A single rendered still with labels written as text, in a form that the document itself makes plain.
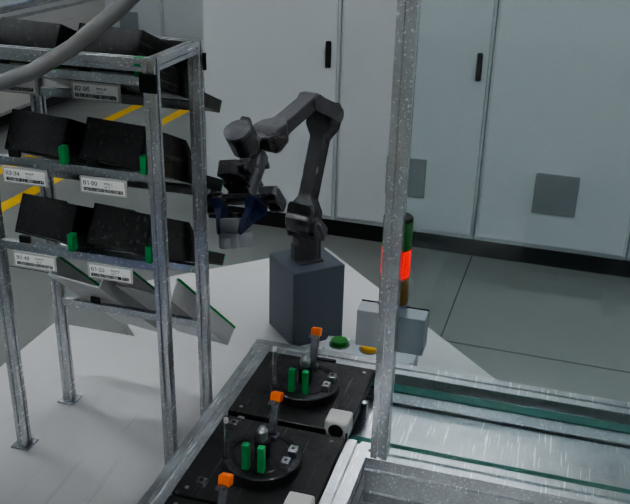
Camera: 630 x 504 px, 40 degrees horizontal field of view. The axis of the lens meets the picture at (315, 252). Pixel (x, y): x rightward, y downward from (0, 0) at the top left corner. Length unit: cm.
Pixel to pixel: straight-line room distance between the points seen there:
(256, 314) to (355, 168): 262
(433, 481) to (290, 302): 66
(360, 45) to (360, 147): 55
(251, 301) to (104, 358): 46
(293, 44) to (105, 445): 327
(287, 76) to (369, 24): 54
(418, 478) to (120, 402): 70
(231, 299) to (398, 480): 92
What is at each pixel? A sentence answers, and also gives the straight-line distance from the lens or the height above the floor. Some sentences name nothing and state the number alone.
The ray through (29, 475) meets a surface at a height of 86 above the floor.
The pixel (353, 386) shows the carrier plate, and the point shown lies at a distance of 179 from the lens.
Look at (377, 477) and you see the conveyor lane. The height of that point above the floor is 92.
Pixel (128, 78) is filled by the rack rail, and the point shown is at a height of 163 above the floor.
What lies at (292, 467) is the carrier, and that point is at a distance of 153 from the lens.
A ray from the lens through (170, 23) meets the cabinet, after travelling 957.
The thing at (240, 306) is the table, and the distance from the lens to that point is 233.
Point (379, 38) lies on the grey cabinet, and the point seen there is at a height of 115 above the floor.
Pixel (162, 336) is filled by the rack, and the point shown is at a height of 117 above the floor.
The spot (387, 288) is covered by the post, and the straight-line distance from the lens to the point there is 143.
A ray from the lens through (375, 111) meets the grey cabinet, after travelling 471.
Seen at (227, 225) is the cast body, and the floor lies 128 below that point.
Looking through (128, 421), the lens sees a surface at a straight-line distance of 190.
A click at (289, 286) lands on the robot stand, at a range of 208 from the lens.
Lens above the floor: 193
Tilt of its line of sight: 24 degrees down
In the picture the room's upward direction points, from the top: 1 degrees clockwise
